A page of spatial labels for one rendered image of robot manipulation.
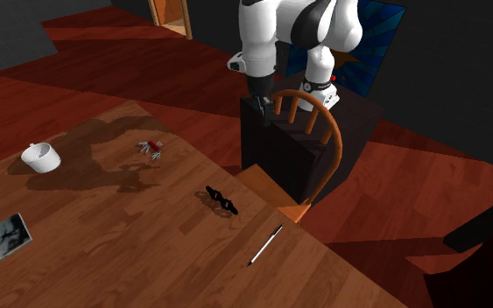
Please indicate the orange wooden chair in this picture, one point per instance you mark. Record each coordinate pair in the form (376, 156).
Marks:
(267, 187)

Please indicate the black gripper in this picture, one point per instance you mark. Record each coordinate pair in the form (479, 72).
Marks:
(260, 86)

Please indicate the wooden door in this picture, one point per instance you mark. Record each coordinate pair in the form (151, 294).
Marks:
(173, 15)

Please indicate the red pocket knife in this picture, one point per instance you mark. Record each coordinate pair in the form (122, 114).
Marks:
(154, 146)

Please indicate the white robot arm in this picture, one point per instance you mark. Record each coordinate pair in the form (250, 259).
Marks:
(263, 30)

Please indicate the white black pen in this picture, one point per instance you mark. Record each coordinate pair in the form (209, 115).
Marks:
(264, 246)

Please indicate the dark robot stand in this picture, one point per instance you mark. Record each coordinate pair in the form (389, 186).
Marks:
(288, 166)

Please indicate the brown wooden table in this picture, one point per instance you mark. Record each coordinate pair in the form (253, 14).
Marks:
(143, 239)

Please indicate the white cup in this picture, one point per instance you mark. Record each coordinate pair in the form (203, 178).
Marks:
(43, 158)

